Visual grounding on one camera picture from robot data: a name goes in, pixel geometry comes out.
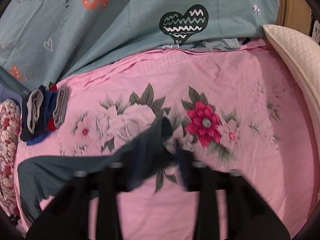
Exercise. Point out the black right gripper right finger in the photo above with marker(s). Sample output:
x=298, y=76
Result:
x=248, y=215

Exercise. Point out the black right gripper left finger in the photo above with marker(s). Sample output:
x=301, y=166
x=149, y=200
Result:
x=67, y=215

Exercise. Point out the dark teal pants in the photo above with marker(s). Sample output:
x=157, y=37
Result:
x=44, y=176

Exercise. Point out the pink floral bed sheet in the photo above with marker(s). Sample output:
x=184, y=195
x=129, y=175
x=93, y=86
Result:
x=229, y=107

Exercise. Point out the stack of folded clothes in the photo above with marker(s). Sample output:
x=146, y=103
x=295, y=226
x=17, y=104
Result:
x=43, y=112

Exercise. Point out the red white floral pillow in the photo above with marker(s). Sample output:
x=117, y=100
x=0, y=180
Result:
x=10, y=128

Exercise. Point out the white quilted pillow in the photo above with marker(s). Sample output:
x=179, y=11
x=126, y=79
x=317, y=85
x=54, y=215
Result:
x=300, y=53

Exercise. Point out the teal patterned quilt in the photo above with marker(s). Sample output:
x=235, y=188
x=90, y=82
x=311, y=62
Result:
x=44, y=41

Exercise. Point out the wooden headboard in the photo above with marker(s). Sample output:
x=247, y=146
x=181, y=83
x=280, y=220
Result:
x=295, y=14

